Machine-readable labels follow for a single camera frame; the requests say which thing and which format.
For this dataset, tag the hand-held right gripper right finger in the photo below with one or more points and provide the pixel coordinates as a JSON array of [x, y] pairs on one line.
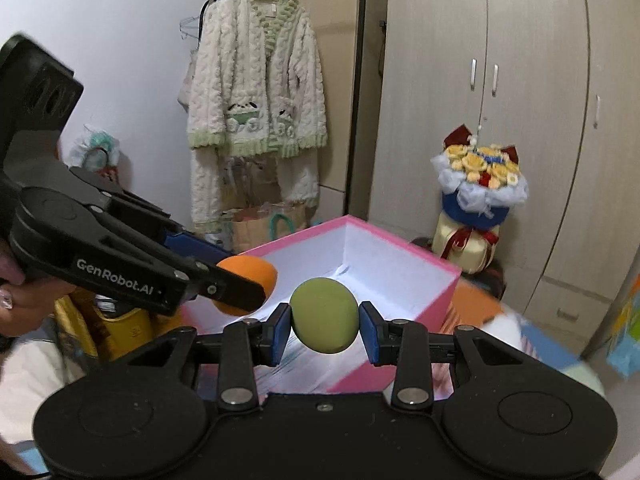
[[369, 334]]

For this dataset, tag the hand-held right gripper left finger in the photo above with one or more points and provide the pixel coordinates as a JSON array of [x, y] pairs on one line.
[[282, 334]]

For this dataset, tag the yellow flower bouquet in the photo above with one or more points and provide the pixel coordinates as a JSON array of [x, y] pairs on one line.
[[475, 167]]

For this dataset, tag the printed beige tote bag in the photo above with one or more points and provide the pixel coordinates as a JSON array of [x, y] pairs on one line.
[[250, 180]]

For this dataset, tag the white plastic bag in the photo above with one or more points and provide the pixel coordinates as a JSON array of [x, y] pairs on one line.
[[95, 140]]

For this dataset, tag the brown paper bag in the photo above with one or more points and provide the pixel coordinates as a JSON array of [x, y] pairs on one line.
[[250, 234]]

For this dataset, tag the white fluffy pajama jacket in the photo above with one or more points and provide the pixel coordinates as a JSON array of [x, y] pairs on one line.
[[225, 85]]

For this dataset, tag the beige hanging garment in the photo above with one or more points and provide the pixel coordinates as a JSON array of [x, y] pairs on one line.
[[189, 80]]

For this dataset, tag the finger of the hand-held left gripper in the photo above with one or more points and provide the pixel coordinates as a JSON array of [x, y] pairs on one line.
[[195, 247], [235, 290]]

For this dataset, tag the green soft ball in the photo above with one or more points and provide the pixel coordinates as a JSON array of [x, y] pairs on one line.
[[325, 315]]

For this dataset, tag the person's left hand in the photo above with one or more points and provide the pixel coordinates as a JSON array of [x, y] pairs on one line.
[[30, 305]]

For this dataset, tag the pink storage box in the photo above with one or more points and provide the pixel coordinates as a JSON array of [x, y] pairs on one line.
[[385, 260]]

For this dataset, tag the colourful printed blanket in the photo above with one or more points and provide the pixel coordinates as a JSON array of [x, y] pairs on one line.
[[550, 355]]

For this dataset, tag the beige wardrobe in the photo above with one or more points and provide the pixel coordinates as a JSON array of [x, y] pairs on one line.
[[540, 60]]

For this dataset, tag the orange soft ball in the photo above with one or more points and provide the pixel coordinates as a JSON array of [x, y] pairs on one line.
[[252, 270]]

